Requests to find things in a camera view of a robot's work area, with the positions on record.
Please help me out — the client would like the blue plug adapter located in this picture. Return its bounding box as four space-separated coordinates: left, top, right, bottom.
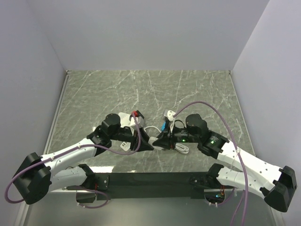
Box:
161 121 169 132

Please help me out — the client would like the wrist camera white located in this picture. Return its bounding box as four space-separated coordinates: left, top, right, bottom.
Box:
129 110 144 128
163 110 176 130

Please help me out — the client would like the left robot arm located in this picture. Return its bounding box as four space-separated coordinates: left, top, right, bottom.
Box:
10 111 153 204

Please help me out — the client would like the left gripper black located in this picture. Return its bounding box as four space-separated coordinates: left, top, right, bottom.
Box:
110 127 154 152

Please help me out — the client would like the white power strip cord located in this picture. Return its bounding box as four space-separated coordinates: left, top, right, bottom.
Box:
143 126 190 155

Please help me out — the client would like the black base bar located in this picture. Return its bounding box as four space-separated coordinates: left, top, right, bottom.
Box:
83 163 223 199

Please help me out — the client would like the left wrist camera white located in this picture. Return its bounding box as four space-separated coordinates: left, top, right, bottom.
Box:
129 110 144 128

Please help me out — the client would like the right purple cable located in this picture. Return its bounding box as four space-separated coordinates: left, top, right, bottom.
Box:
173 101 247 226

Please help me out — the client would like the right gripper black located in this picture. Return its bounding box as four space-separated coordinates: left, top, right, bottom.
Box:
153 121 200 149

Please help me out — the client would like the small white power strip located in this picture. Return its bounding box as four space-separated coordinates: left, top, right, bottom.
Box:
118 112 131 128

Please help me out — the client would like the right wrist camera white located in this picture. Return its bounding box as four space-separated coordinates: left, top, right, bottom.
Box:
163 110 176 130

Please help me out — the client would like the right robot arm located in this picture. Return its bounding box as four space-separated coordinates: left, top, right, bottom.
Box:
152 111 297 212

